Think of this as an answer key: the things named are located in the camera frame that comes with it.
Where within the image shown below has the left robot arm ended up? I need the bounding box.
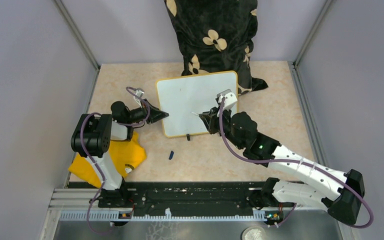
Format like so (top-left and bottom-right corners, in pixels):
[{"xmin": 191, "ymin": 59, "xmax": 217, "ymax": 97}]
[{"xmin": 69, "ymin": 99, "xmax": 169, "ymax": 207}]

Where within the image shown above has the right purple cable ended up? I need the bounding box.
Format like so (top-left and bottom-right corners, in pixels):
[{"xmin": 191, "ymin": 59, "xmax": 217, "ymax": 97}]
[{"xmin": 218, "ymin": 96, "xmax": 375, "ymax": 229}]

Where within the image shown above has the yellow plastic object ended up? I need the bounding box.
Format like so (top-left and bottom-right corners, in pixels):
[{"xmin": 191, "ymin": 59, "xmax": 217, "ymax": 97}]
[{"xmin": 68, "ymin": 132, "xmax": 147, "ymax": 188}]

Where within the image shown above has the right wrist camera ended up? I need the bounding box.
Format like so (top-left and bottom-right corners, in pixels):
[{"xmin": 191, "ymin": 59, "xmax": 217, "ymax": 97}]
[{"xmin": 215, "ymin": 89, "xmax": 238, "ymax": 110}]

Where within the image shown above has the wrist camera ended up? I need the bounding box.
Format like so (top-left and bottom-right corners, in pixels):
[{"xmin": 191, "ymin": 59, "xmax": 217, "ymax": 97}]
[
  {"xmin": 134, "ymin": 88, "xmax": 145, "ymax": 107},
  {"xmin": 215, "ymin": 89, "xmax": 238, "ymax": 110}
]

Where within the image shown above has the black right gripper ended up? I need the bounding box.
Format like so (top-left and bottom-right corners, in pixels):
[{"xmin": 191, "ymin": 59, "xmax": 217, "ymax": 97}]
[{"xmin": 200, "ymin": 104, "xmax": 245, "ymax": 150}]

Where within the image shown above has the round metal disc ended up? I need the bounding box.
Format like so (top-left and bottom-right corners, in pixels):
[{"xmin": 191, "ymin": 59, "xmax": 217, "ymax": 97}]
[{"xmin": 240, "ymin": 226, "xmax": 267, "ymax": 240}]

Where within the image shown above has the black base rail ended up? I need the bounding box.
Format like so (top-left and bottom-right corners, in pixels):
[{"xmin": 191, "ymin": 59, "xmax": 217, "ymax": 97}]
[{"xmin": 85, "ymin": 180, "xmax": 296, "ymax": 228}]

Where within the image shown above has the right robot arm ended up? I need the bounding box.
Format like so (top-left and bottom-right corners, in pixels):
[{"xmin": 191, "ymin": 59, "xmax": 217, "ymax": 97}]
[{"xmin": 197, "ymin": 107, "xmax": 367, "ymax": 228}]

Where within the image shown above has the black floral pillow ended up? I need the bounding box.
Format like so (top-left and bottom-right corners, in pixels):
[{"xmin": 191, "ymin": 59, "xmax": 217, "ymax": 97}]
[{"xmin": 164, "ymin": 0, "xmax": 268, "ymax": 95}]

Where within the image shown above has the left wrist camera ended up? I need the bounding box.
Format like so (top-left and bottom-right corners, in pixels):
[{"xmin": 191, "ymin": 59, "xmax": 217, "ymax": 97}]
[{"xmin": 134, "ymin": 88, "xmax": 145, "ymax": 107}]

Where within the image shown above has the yellow-framed whiteboard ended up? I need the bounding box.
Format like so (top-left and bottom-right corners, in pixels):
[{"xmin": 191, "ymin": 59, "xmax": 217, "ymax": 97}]
[{"xmin": 155, "ymin": 70, "xmax": 239, "ymax": 138}]

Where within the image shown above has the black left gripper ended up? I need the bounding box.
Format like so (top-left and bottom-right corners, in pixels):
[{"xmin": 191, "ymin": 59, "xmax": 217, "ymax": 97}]
[{"xmin": 125, "ymin": 98, "xmax": 169, "ymax": 125}]

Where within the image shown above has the blue marker cap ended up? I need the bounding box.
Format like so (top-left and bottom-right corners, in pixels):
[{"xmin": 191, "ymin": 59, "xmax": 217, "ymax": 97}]
[{"xmin": 168, "ymin": 151, "xmax": 174, "ymax": 160}]

